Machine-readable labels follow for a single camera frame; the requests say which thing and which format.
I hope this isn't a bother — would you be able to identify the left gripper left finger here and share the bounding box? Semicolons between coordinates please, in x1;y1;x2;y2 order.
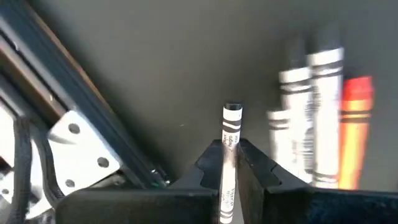
55;139;225;224

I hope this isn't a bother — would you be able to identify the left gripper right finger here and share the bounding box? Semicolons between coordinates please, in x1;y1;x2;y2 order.
238;138;398;224

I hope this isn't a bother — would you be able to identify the orange crayon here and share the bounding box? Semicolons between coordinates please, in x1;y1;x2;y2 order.
338;75;374;191

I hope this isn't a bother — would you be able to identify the silver base bracket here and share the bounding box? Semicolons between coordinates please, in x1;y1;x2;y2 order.
46;110;123;197

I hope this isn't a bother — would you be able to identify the black cable sleeve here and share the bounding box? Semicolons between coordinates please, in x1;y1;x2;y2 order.
7;116;66;224

